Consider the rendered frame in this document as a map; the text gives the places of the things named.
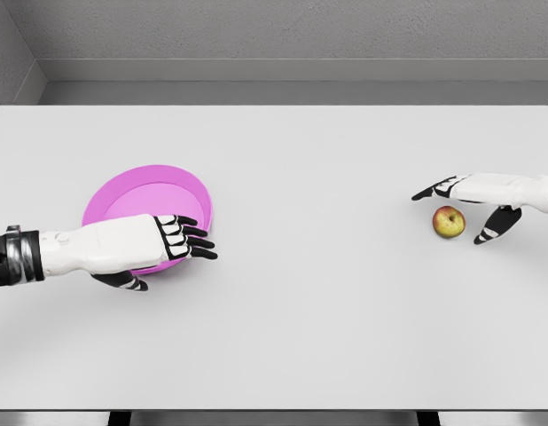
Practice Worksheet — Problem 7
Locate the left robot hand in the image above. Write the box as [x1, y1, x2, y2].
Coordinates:
[80, 214, 219, 293]

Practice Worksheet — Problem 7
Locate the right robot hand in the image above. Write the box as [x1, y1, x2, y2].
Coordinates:
[411, 172, 528, 246]

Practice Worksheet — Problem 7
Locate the pink plate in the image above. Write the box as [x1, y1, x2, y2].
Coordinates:
[82, 164, 214, 276]

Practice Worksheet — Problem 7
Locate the red-yellow apple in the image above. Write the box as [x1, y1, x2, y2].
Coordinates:
[432, 205, 466, 239]

